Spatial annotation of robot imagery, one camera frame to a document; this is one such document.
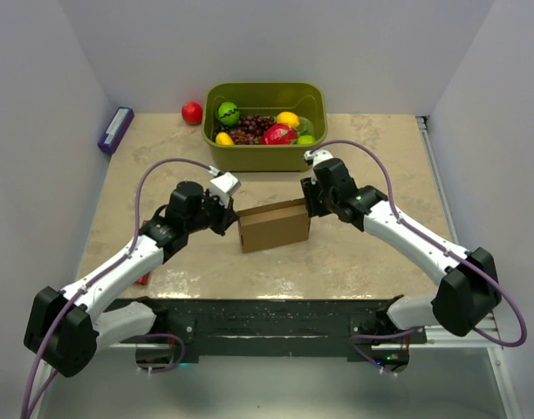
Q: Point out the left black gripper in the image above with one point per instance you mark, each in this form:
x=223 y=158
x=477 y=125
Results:
x=227 y=215

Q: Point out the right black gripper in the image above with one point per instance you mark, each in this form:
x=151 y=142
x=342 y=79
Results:
x=310 y=188

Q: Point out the brown cardboard box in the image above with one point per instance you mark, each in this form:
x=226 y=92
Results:
x=273 y=225

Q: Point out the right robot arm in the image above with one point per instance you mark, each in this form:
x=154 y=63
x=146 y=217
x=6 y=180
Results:
x=369 y=210

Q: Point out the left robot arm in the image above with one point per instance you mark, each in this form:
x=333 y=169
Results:
x=68 y=327

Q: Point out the red flat box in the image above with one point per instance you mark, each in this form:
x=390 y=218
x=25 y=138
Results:
x=143 y=280

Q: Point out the purple flat box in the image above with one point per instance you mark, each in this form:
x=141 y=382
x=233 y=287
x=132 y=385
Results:
x=115 y=130

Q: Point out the green lime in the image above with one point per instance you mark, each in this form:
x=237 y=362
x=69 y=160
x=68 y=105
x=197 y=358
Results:
x=305 y=140

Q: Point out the red dragon fruit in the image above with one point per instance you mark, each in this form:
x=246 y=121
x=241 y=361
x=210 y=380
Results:
x=280 y=134

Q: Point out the small yellow fruit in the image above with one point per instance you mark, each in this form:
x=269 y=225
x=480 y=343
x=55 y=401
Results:
x=224 y=139

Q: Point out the yellow lemon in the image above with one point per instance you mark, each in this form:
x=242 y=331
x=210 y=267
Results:
x=288 y=118

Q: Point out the purple grape bunch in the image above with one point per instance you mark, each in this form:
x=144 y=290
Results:
x=250 y=129

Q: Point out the green plastic bin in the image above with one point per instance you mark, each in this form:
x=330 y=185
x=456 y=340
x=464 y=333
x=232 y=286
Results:
x=266 y=99

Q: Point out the green striped ball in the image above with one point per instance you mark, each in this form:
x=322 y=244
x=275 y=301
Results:
x=228 y=114

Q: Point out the red apple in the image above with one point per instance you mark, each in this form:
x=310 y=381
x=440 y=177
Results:
x=192 y=113

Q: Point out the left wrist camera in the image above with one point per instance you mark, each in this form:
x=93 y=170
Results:
x=223 y=185

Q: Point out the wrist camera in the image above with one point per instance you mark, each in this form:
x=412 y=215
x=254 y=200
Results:
x=223 y=185
x=314 y=157

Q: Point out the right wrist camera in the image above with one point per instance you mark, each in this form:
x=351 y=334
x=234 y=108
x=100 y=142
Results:
x=314 y=157

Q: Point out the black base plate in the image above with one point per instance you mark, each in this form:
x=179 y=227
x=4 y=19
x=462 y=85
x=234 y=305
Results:
x=338 y=328

